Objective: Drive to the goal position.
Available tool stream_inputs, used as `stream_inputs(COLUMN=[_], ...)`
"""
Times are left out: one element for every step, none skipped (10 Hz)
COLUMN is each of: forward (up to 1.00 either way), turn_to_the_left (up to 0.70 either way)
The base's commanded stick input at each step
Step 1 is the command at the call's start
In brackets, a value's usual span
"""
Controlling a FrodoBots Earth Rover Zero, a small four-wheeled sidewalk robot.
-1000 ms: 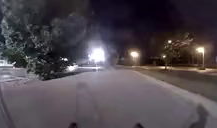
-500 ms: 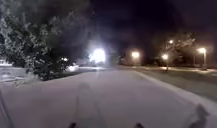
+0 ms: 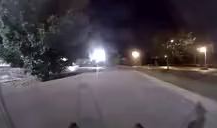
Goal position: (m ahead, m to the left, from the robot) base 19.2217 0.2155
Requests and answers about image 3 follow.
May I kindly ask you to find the small lit tree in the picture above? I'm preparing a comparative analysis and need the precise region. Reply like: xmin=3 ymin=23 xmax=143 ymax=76
xmin=164 ymin=32 xmax=199 ymax=64

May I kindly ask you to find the street lamp on pole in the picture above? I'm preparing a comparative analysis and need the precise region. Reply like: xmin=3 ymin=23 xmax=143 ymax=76
xmin=197 ymin=45 xmax=209 ymax=69

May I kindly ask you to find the large leafy tree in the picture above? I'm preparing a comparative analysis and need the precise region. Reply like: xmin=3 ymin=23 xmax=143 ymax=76
xmin=0 ymin=0 xmax=90 ymax=83

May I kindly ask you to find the bright white street lamp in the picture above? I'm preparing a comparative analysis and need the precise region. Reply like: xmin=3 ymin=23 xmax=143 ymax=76
xmin=89 ymin=46 xmax=107 ymax=73

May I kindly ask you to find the dark road strip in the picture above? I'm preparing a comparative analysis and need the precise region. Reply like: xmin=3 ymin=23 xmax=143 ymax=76
xmin=134 ymin=66 xmax=217 ymax=103

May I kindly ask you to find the pale paved path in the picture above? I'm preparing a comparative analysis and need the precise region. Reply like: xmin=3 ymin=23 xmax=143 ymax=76
xmin=0 ymin=65 xmax=217 ymax=128

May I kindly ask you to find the robot's own part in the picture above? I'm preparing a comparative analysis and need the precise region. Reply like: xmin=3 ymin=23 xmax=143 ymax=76
xmin=68 ymin=122 xmax=80 ymax=128
xmin=133 ymin=122 xmax=145 ymax=128

